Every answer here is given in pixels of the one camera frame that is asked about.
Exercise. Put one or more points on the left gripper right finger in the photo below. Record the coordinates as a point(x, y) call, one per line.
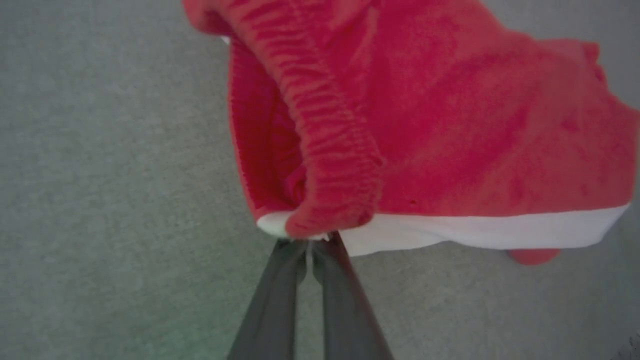
point(345, 310)

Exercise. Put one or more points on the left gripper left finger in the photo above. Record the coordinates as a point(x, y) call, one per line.
point(270, 310)

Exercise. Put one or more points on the red shorts with white stripe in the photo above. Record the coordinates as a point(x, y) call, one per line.
point(450, 125)

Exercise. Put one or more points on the grey-green fabric sofa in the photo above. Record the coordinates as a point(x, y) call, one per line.
point(110, 175)

